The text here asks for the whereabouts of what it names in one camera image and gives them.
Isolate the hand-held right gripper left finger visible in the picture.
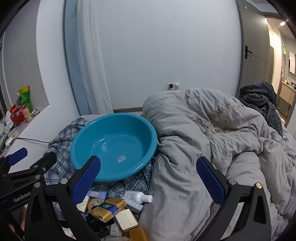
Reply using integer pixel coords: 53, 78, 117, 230
24, 156, 102, 241

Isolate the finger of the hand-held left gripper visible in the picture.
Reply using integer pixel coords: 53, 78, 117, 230
0, 152, 58, 181
0, 148, 28, 174

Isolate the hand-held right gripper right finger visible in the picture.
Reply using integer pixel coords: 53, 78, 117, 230
196, 156, 271, 241

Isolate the gold box with blue stripe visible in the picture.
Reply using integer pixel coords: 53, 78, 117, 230
90, 197, 127, 223

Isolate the blue plastic basin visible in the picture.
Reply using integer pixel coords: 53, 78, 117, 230
70, 114, 158, 182

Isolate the black fluffy cloth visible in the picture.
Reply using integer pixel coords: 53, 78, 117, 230
84, 213, 115, 234

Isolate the grey-blue long box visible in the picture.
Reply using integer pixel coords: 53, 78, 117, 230
125, 199, 144, 214

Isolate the cream printed box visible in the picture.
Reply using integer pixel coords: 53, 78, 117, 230
115, 209, 139, 232

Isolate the person's left hand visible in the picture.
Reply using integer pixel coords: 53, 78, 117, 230
9, 207, 26, 235

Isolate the light blue tube pink label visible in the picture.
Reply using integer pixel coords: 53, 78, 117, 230
88, 190, 107, 199

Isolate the blue plaid shirt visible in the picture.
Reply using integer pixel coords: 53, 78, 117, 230
45, 117, 158, 220

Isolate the pale green packet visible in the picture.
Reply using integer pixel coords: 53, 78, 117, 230
76, 196, 90, 212

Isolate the beige round slotted case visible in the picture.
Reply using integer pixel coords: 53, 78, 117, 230
87, 198, 107, 214

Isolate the red box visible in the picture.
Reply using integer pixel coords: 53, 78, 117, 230
10, 104, 28, 125

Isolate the white bottle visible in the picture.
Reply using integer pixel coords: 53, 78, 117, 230
122, 190, 153, 204

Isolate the grey duvet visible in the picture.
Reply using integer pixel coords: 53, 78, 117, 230
137, 88, 296, 241

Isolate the small white sachet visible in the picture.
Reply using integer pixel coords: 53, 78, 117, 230
109, 224, 121, 237

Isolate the green snack bag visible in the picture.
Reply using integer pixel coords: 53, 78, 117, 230
18, 86, 33, 113

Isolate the amber soap box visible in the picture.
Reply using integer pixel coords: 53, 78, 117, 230
129, 228, 148, 241

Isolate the dark striped cloth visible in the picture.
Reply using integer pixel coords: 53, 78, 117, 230
238, 80, 288, 139

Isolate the blue curtain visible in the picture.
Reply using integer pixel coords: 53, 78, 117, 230
63, 0, 92, 115

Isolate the white sheer curtain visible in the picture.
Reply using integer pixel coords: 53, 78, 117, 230
76, 0, 114, 114

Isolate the wooden cabinet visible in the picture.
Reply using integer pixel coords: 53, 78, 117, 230
279, 81, 296, 106

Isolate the grey door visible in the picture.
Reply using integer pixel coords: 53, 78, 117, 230
237, 0, 274, 96

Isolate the black cable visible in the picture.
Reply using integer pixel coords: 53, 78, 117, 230
14, 138, 50, 143

